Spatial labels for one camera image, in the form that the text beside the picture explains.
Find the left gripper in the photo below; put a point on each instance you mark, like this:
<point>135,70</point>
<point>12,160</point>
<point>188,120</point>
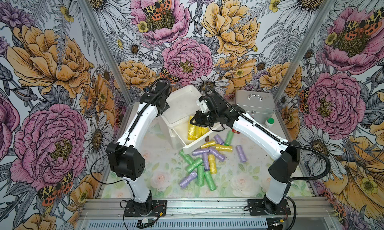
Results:
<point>167,107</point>

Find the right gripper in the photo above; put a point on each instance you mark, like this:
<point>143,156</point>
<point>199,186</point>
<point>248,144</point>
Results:
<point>198,121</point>

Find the yellow roll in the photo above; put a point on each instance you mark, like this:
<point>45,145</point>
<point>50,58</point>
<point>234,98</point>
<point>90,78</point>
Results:
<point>224,148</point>
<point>197,132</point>
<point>205,130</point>
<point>191,130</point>
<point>208,145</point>

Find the white plastic drawer unit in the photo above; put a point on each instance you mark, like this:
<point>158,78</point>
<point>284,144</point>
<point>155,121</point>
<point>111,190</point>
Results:
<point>174,121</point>

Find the yellow roll top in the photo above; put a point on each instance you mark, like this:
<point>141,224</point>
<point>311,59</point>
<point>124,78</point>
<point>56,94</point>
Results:
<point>191,130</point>

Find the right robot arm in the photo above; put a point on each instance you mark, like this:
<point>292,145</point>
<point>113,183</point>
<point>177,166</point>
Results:
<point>285,155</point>

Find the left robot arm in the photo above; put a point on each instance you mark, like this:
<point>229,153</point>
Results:
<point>124,156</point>

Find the purple roll top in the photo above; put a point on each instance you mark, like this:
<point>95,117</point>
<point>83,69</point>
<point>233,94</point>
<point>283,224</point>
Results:
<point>219,140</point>

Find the purple roll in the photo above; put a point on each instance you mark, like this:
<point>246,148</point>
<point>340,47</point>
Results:
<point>188,179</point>
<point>241,154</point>
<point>219,140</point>

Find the green roll top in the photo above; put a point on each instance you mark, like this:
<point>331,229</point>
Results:
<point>229,138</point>

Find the green roll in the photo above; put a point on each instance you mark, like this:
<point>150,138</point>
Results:
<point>210,181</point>
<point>187,158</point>
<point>229,138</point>
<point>201,175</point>

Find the purple roll vertical middle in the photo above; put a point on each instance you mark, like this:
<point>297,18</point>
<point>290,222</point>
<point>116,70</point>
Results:
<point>206,161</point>

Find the purple roll horizontal middle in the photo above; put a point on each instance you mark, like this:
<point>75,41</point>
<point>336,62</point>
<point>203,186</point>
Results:
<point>200,151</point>

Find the purple roll diagonal middle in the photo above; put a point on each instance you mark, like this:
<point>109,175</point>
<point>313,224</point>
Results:
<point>219,156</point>

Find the silver aluminium case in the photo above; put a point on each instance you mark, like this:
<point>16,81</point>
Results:
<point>258,105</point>

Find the green roll diagonal left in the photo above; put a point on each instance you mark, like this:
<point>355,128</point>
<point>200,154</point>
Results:
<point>191,167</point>

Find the green roll upper left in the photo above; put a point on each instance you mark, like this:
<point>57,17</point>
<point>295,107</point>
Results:
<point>187,158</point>

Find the purple roll far right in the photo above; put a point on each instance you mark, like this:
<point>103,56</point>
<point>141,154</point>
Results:
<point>241,154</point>

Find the yellow roll vertical middle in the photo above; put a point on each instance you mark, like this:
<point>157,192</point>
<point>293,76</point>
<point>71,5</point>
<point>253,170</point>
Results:
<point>212,163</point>

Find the white bottle green cap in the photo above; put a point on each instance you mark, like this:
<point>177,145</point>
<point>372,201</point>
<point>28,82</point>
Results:
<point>269,123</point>

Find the green roll bottom left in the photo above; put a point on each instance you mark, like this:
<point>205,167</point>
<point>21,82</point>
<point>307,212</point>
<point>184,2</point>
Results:
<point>201,175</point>

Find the purple roll bottom left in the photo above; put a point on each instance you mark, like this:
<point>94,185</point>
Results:
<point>188,179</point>

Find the green roll bottom right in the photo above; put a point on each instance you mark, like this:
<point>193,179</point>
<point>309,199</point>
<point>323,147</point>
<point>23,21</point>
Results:
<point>210,181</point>

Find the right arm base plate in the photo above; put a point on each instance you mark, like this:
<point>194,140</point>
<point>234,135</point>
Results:
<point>264,207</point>

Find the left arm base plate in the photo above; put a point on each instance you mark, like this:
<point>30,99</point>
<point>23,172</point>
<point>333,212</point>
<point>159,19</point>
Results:
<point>153,208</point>

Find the aluminium front rail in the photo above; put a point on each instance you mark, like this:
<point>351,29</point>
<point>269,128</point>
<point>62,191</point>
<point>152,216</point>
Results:
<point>302,213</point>

